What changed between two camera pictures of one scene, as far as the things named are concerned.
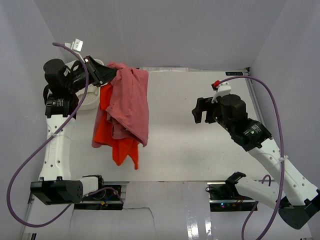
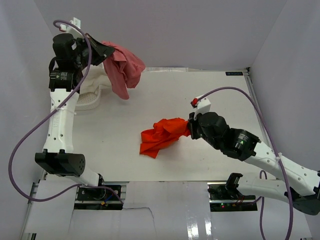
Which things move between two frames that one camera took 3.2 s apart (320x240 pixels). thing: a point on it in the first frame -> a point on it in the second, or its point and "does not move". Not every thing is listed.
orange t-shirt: [121, 147] -> [164, 133]
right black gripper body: [213, 111] -> [196, 130]
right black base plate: [225, 197] does not move
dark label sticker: [234, 73] does not move
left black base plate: [106, 199] does not move
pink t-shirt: [128, 110] -> [123, 70]
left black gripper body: [91, 67] -> [92, 45]
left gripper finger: [104, 74] -> [103, 51]
